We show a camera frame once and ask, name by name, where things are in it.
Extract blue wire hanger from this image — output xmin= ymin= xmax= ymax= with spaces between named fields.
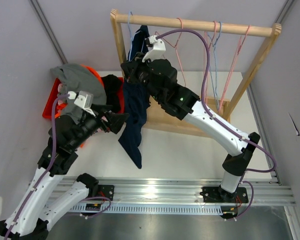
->
xmin=127 ymin=11 xmax=139 ymax=61
xmin=207 ymin=21 xmax=222 ymax=110

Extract navy blue shorts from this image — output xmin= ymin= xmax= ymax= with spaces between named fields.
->
xmin=118 ymin=25 xmax=150 ymax=169

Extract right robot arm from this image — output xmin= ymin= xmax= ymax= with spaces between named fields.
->
xmin=120 ymin=52 xmax=260 ymax=203

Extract orange shorts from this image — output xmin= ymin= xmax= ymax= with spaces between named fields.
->
xmin=53 ymin=64 xmax=103 ymax=150

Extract aluminium mounting rail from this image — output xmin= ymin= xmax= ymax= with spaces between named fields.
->
xmin=27 ymin=176 xmax=297 ymax=216

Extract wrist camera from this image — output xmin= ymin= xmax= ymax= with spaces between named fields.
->
xmin=142 ymin=35 xmax=166 ymax=63
xmin=67 ymin=90 xmax=96 ymax=117

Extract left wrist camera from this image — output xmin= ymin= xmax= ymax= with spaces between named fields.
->
xmin=67 ymin=90 xmax=96 ymax=117

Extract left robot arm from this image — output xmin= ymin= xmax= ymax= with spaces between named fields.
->
xmin=0 ymin=105 xmax=130 ymax=240

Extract black shorts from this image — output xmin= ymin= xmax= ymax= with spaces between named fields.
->
xmin=101 ymin=74 xmax=122 ymax=113

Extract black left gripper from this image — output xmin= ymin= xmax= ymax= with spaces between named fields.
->
xmin=70 ymin=103 xmax=130 ymax=150

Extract pink wire hanger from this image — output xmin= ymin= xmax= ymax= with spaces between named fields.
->
xmin=154 ymin=17 xmax=187 ymax=87
xmin=203 ymin=20 xmax=222 ymax=106
xmin=219 ymin=25 xmax=251 ymax=106

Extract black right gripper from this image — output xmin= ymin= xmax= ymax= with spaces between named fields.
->
xmin=121 ymin=52 xmax=163 ymax=103

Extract red plastic bin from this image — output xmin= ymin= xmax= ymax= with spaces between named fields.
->
xmin=41 ymin=76 xmax=126 ymax=122

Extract pink patterned shorts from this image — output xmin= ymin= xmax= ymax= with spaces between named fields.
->
xmin=57 ymin=83 xmax=68 ymax=106

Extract grey shorts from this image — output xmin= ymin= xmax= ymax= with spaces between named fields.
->
xmin=50 ymin=63 xmax=107 ymax=124

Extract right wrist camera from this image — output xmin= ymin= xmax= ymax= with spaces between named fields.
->
xmin=142 ymin=35 xmax=166 ymax=63

